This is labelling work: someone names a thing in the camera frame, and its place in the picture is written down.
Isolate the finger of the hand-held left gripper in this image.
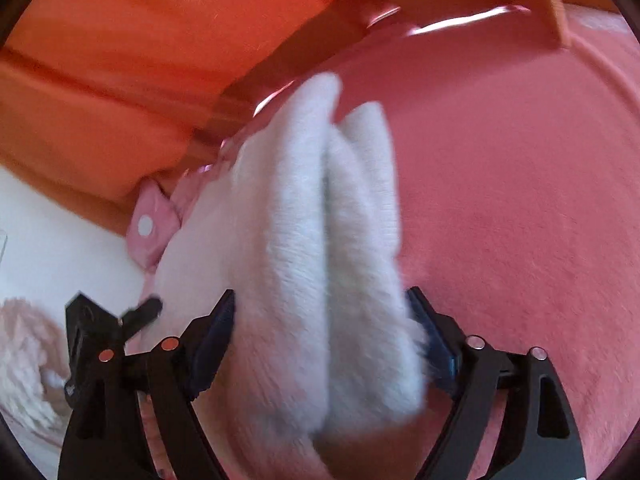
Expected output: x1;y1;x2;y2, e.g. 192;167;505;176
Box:
64;294;164;409

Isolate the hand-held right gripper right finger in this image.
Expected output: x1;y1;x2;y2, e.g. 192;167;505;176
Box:
406;286;587;480

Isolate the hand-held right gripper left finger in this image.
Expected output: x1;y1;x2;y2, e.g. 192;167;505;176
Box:
57;289;237;480

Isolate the beige sweater with black hearts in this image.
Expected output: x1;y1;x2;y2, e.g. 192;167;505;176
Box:
150;72;432;480

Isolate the white fluffy decoration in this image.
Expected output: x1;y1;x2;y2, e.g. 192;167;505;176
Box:
0;297;69;447

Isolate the pink polka dot pillow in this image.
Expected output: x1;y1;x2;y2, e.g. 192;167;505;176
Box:
125;125;242;272

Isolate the pink fleece blanket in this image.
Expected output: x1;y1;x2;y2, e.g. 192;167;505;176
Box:
140;2;640;480

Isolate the orange curtain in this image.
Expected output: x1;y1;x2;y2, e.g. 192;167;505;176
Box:
0;0;572;237

